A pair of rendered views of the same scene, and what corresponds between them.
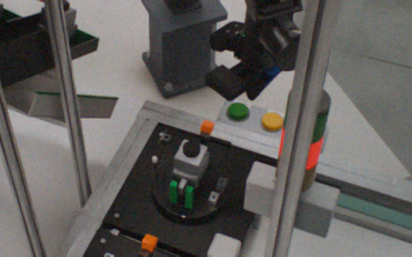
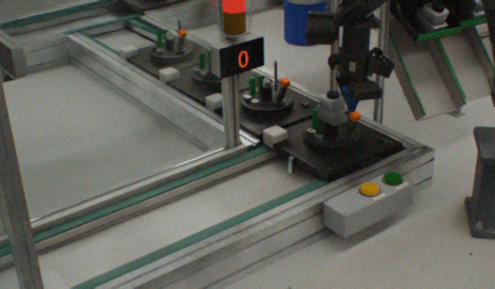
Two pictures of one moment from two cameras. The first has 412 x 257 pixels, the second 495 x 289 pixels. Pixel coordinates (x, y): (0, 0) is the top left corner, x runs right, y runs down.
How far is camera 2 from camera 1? 2.06 m
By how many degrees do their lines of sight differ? 86
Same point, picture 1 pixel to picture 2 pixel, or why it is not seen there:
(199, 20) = (480, 143)
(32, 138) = (454, 141)
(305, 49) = not seen: outside the picture
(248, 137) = (362, 177)
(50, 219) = not seen: hidden behind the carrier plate
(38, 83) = (445, 77)
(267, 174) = (249, 37)
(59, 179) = not seen: hidden behind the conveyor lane
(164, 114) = (415, 154)
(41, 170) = (420, 139)
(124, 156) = (384, 130)
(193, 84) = (470, 212)
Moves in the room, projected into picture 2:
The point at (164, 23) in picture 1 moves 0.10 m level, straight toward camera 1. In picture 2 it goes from (484, 128) to (440, 120)
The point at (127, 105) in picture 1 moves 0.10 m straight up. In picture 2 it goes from (467, 184) to (472, 148)
